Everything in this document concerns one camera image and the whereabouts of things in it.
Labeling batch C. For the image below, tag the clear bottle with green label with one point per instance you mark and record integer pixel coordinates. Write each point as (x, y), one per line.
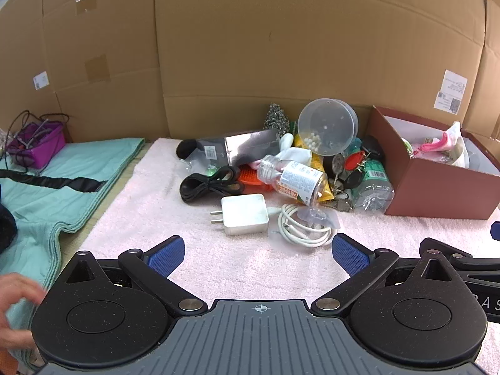
(373, 183)

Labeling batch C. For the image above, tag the brown cardboard shoebox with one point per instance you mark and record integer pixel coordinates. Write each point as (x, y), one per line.
(422, 187)

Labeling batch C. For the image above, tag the bunch of metal keys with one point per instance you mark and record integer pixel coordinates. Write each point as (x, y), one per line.
(342, 201)

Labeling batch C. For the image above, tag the clear round cotton swab box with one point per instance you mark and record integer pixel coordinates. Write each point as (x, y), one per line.
(326, 125)

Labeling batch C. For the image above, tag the cardboard box with torn flap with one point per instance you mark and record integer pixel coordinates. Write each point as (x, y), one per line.
(490, 66)

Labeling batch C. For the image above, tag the purple basket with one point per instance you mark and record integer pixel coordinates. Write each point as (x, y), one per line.
(43, 148)

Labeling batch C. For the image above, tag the red key tag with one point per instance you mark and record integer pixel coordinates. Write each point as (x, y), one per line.
(354, 161)

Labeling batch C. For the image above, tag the yellow spray bottle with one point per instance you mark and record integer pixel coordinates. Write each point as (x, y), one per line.
(323, 164)

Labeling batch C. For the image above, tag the cardboard panel with tape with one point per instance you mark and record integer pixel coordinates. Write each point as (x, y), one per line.
(86, 27)

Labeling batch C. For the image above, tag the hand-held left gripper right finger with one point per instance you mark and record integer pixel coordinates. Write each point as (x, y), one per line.
(349, 258)

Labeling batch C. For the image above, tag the clear plastic wrapper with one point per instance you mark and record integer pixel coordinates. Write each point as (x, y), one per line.
(318, 216)

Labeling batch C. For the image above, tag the small white shipping label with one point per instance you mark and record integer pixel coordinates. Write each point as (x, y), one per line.
(40, 80)

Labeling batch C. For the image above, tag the green and white round container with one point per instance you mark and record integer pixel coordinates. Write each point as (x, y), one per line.
(408, 147)

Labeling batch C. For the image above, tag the large cardboard panel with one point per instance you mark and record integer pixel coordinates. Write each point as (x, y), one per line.
(312, 39)

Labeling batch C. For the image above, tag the dark cloth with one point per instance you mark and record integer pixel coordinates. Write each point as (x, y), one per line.
(6, 228)

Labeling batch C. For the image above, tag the teal blanket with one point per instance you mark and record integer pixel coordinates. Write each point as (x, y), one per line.
(58, 203)

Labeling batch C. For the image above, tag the pink towel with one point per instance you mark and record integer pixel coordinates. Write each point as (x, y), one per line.
(250, 265)

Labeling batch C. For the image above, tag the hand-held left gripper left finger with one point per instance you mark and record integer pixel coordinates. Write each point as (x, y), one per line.
(168, 256)

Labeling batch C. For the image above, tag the dark round disc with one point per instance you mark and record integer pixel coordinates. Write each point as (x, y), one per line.
(338, 164)

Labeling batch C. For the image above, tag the black key fob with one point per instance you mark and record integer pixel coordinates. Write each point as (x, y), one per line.
(353, 181)

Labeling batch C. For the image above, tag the white cloth glove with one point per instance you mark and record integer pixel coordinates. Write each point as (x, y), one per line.
(297, 152)

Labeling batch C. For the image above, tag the person's left hand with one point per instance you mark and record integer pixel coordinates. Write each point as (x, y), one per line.
(19, 287)

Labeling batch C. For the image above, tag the silver packet with black sock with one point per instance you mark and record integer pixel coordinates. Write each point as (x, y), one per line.
(242, 146)

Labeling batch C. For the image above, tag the large white shipping label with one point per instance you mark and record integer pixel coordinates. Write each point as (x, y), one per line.
(451, 91)

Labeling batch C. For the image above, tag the clear bottle with white label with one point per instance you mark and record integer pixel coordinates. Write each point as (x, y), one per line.
(297, 179)

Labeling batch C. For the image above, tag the orange silicone pad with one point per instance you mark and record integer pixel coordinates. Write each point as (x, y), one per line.
(248, 175)

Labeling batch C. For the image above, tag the steel wool scrubber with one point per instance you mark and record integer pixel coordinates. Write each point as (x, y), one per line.
(277, 119)

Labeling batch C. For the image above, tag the white glove with pink dots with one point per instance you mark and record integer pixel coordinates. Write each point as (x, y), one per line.
(441, 142)

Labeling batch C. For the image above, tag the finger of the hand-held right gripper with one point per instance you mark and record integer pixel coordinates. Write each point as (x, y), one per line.
(496, 231)
(449, 248)

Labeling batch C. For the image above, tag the white power adapter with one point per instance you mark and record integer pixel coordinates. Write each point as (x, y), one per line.
(244, 213)

